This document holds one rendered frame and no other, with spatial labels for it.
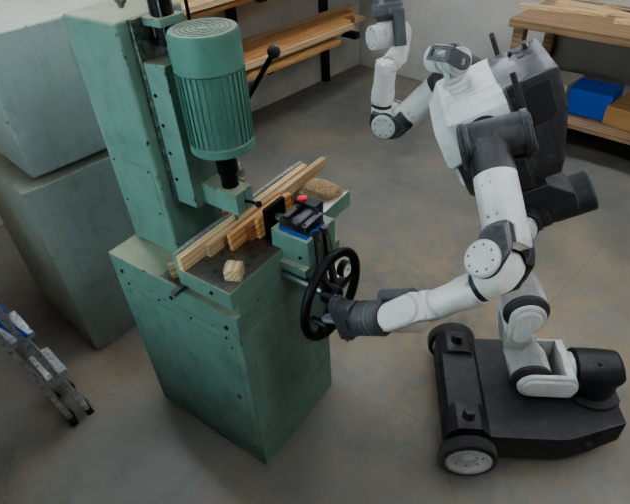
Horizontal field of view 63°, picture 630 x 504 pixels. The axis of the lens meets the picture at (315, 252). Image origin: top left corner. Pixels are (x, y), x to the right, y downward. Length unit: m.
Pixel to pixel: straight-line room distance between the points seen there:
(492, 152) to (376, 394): 1.38
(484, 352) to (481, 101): 1.23
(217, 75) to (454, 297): 0.73
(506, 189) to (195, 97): 0.74
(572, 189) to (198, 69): 1.00
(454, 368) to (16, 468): 1.74
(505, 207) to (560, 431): 1.18
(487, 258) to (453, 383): 1.11
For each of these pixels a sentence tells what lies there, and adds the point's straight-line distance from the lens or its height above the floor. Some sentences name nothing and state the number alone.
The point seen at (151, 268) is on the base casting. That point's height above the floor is 0.80.
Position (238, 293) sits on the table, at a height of 0.88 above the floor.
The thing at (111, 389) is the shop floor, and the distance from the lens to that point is 2.51.
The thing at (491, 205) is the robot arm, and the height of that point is 1.25.
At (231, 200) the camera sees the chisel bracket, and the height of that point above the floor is 1.05.
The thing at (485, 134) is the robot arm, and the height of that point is 1.34.
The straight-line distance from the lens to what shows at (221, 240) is 1.55.
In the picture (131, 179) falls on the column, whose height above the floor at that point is 1.05.
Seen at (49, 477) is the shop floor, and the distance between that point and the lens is 2.37.
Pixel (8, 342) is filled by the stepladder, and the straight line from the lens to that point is 2.11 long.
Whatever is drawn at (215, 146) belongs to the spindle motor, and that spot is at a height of 1.24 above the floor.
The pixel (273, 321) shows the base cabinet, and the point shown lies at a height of 0.66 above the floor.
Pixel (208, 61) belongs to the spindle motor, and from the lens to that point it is 1.28.
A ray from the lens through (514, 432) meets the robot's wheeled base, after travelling 2.06.
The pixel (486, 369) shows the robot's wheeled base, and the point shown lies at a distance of 2.20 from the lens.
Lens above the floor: 1.85
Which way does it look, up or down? 39 degrees down
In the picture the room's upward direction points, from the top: 4 degrees counter-clockwise
